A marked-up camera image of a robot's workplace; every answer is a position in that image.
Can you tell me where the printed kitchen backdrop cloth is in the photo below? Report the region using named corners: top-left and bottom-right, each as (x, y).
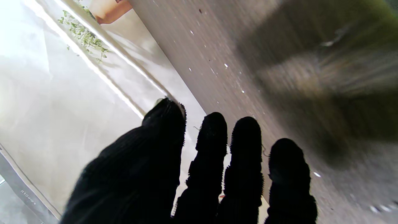
top-left (0, 0), bottom-right (271, 224)

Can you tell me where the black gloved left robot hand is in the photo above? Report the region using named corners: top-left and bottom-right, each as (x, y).
top-left (61, 97), bottom-right (318, 224)

